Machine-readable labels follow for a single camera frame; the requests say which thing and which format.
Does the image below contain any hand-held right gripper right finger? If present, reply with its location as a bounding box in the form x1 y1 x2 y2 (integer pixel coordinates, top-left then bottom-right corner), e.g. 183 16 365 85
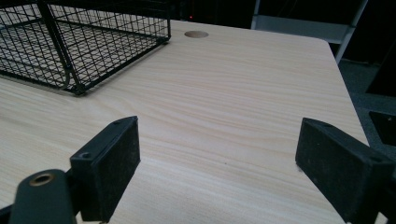
294 117 396 224

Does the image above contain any grey metal stand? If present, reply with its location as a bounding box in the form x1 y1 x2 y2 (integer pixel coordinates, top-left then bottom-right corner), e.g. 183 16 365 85
250 0 369 65

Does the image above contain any black wire basket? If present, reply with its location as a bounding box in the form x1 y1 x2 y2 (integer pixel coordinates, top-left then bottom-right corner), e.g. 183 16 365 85
0 0 172 96

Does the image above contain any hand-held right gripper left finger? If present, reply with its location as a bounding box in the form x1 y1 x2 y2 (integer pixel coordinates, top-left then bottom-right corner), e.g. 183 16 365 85
69 116 141 223

